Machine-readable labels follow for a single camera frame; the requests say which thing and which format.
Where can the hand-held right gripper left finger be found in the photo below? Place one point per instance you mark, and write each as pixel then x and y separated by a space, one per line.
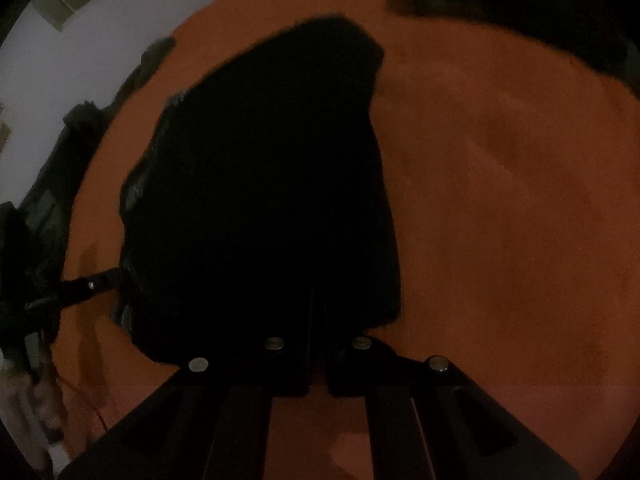
pixel 307 360

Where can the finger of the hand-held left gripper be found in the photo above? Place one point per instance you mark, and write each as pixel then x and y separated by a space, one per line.
pixel 90 285

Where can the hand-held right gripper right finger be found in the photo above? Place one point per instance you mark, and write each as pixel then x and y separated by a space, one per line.
pixel 345 365

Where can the black paisley print garment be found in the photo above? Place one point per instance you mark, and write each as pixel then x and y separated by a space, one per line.
pixel 260 185

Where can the dark grey clothes pile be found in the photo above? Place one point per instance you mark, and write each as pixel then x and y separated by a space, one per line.
pixel 60 175

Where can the folded black clothes stack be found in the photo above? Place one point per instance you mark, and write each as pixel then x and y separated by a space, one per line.
pixel 525 5

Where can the person's left hand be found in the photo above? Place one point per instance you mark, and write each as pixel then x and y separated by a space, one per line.
pixel 30 410

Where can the orange blanket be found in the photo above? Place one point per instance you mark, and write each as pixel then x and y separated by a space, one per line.
pixel 500 210

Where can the grey-green cloth piece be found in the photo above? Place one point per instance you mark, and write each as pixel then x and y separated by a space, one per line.
pixel 150 60

